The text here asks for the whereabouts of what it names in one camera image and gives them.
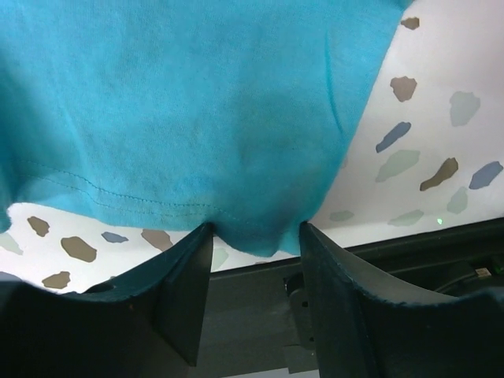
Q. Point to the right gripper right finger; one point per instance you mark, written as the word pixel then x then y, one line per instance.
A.
pixel 368 323

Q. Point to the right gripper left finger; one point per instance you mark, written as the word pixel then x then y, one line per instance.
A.
pixel 146 322

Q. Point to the teal t shirt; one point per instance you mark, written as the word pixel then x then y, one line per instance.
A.
pixel 170 114

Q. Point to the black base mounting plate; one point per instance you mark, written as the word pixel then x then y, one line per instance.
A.
pixel 257 318

